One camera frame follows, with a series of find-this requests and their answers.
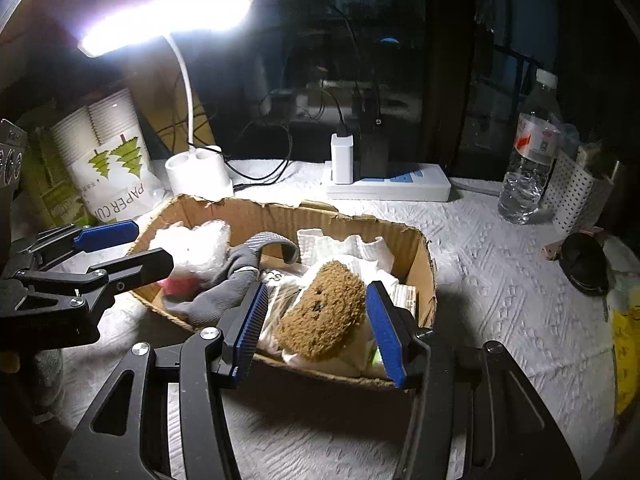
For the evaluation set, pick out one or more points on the clear water bottle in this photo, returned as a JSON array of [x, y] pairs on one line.
[[525, 180]]

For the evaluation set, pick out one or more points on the grey sock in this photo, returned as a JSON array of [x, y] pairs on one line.
[[225, 295]]

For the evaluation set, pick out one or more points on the white perforated holder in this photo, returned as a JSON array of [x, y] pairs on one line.
[[570, 195]]

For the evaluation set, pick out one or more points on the green cardboard carton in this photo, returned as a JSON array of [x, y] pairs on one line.
[[50, 190]]

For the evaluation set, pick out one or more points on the white power strip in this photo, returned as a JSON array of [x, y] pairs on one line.
[[400, 185]]

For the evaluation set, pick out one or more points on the brown cardboard box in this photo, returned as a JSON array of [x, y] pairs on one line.
[[280, 212]]

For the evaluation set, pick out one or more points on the clear plastic bag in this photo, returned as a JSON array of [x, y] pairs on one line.
[[195, 250]]

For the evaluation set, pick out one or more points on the white desk lamp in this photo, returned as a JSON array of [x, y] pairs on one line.
[[200, 172]]

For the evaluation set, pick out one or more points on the small printed carton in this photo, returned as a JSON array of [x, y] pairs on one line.
[[406, 297]]

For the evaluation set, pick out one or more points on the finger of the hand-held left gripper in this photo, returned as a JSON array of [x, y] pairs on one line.
[[107, 235], [140, 267]]

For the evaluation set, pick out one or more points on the white charger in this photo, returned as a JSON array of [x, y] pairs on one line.
[[342, 160]]

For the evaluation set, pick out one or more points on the black charger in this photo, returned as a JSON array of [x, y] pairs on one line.
[[372, 155]]

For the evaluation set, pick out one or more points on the black round object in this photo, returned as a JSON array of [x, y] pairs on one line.
[[585, 265]]

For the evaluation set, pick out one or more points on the white textured towel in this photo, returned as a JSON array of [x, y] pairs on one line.
[[340, 247]]

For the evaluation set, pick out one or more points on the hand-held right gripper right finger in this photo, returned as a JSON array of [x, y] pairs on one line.
[[387, 335]]

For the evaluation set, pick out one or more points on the paper cup package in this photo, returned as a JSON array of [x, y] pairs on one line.
[[115, 180]]

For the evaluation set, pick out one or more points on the pink soft item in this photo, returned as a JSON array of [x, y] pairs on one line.
[[177, 287]]

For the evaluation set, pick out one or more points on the brown plush toy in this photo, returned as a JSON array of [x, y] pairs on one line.
[[320, 310]]

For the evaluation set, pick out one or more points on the yellow packet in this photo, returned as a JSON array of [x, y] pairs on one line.
[[625, 350]]

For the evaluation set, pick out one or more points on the small brown packet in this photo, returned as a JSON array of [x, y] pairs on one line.
[[552, 251]]

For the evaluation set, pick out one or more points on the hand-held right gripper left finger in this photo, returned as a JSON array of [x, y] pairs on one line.
[[247, 330]]

